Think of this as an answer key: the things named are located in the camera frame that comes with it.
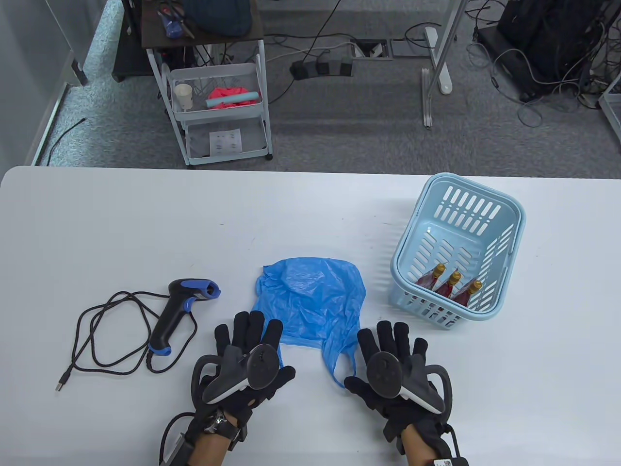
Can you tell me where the person's right hand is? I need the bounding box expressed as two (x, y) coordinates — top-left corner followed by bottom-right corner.
(343, 320), (453, 433)

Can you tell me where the person's left hand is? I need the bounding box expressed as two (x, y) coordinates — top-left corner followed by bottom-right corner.
(196, 311), (296, 429)

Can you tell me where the red ketchup package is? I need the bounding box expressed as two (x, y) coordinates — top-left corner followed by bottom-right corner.
(434, 271), (462, 299)
(451, 280), (484, 307)
(416, 264), (447, 291)

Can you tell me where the blue plastic bag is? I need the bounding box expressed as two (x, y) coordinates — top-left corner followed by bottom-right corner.
(251, 257), (367, 389)

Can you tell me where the black blue barcode scanner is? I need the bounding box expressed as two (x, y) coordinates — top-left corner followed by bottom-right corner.
(148, 278), (222, 356)

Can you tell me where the black scanner cable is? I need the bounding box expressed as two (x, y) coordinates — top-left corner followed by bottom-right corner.
(55, 290), (198, 393)

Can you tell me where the person's left forearm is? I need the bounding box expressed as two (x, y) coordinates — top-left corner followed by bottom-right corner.
(191, 421), (234, 466)

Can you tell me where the person's right forearm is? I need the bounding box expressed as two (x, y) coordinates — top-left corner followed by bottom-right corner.
(402, 422), (438, 466)

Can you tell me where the grey black hand controller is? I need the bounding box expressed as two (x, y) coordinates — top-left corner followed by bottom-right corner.
(192, 343), (282, 404)
(365, 352), (454, 415)

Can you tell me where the light blue plastic basket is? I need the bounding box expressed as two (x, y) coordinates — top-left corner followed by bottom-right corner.
(390, 172), (527, 332)

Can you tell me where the printed paper sheet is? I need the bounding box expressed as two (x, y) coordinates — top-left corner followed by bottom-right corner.
(210, 129), (243, 156)

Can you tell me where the teal tube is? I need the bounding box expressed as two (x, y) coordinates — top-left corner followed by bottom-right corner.
(205, 91), (260, 109)

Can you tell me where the pink cloth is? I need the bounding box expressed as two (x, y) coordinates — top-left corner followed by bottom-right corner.
(209, 86), (249, 110)

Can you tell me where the floor socket box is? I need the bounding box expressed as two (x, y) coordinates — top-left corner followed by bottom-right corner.
(350, 39), (393, 60)

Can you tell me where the white desk leg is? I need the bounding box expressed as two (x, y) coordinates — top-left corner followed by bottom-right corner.
(421, 0), (469, 95)

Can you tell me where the white utility cart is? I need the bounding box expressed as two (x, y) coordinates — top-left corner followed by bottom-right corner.
(141, 0), (274, 169)

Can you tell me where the black cabinet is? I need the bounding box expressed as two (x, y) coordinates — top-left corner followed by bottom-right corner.
(112, 0), (156, 83)

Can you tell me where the dark blue fabric bag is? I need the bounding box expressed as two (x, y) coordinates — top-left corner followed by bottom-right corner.
(183, 0), (254, 37)

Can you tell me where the black equipment pile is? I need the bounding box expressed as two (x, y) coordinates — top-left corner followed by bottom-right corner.
(473, 0), (621, 102)

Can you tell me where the grey metal rail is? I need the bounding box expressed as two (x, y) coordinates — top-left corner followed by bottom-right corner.
(421, 67), (432, 128)

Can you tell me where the tangle of floor cables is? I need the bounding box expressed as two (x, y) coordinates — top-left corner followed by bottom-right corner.
(466, 19), (609, 128)

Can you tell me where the thin black floor cable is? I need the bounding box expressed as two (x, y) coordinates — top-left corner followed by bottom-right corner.
(46, 118), (87, 166)

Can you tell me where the white metal frame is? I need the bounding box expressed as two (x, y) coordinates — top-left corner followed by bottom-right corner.
(598, 73), (621, 141)

